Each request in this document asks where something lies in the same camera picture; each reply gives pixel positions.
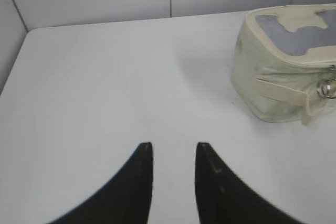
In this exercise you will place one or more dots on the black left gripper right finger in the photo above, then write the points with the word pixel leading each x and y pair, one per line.
pixel 222 197

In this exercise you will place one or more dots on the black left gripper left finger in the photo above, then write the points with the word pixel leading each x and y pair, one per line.
pixel 125 198

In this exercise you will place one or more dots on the cream fabric zipper bag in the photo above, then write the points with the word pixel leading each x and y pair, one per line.
pixel 284 64

